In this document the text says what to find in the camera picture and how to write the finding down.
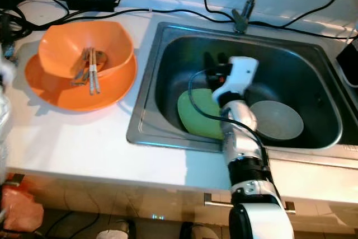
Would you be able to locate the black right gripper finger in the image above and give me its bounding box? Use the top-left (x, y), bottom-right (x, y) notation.
top-left (202, 53), bottom-right (219, 83)

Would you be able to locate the orange plastic bowl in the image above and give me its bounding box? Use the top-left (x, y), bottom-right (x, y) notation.
top-left (38, 21), bottom-right (135, 80)

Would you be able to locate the grey metal faucet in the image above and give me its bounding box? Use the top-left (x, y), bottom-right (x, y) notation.
top-left (232, 0), bottom-right (268, 34)

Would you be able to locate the grey round plate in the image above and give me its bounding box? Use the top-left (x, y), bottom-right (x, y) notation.
top-left (249, 100), bottom-right (304, 140)

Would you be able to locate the stainless steel sink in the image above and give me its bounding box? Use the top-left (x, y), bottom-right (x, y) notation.
top-left (126, 22), bottom-right (358, 161)

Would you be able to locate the wooden chopstick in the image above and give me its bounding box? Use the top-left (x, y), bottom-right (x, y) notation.
top-left (90, 48), bottom-right (102, 93)
top-left (86, 48), bottom-right (97, 95)

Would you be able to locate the metal spoon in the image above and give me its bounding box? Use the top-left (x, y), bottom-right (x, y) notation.
top-left (72, 49), bottom-right (93, 86)

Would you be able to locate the orange plastic plate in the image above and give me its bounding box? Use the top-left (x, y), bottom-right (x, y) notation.
top-left (25, 51), bottom-right (138, 111)

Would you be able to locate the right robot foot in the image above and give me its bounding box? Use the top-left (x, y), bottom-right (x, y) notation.
top-left (180, 222), bottom-right (219, 239)

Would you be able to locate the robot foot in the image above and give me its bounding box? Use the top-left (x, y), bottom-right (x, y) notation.
top-left (180, 222), bottom-right (219, 239)
top-left (96, 219), bottom-right (135, 239)

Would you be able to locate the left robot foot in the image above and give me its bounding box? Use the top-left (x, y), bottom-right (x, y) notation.
top-left (96, 219), bottom-right (135, 239)

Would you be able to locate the orange plastic bag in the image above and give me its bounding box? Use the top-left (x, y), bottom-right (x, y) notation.
top-left (2, 186), bottom-right (44, 232)

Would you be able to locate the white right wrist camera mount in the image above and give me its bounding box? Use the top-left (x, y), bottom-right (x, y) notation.
top-left (211, 56), bottom-right (259, 105)

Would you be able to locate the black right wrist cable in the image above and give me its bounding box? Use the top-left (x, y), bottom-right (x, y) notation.
top-left (187, 69), bottom-right (269, 158)

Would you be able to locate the long black counter cable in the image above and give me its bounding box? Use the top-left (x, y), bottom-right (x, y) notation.
top-left (28, 7), bottom-right (358, 40)

